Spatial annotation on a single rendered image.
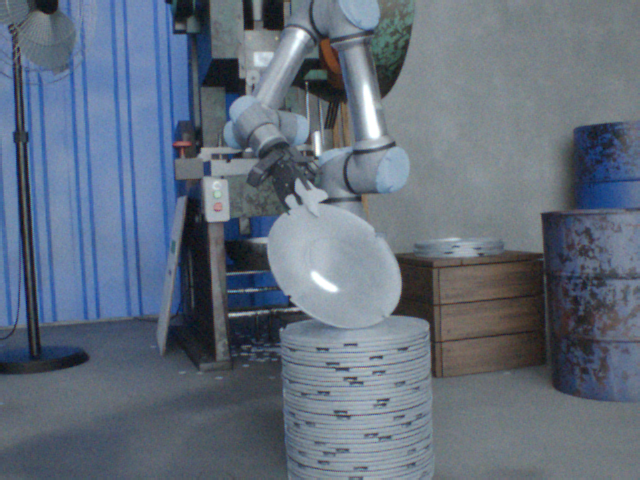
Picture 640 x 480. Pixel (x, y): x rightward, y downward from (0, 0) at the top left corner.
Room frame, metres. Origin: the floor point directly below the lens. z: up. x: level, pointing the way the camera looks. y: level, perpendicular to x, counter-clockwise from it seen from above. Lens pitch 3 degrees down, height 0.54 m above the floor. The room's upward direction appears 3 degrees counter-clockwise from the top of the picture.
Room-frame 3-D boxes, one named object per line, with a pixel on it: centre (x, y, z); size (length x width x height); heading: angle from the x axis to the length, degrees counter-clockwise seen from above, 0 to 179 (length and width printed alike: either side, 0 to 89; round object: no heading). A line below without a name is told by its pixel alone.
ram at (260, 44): (2.91, 0.16, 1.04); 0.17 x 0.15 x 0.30; 16
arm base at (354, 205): (2.20, -0.08, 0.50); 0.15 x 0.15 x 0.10
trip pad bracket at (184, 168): (2.64, 0.41, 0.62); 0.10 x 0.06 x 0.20; 106
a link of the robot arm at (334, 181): (2.19, -0.09, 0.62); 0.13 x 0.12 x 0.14; 47
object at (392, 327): (1.53, -0.07, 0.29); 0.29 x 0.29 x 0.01
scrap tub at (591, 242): (2.10, -0.83, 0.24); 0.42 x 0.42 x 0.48
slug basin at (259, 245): (2.95, 0.17, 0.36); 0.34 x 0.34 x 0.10
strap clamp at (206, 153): (2.90, 0.33, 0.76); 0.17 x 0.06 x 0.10; 106
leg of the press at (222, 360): (3.01, 0.47, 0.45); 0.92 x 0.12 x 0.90; 16
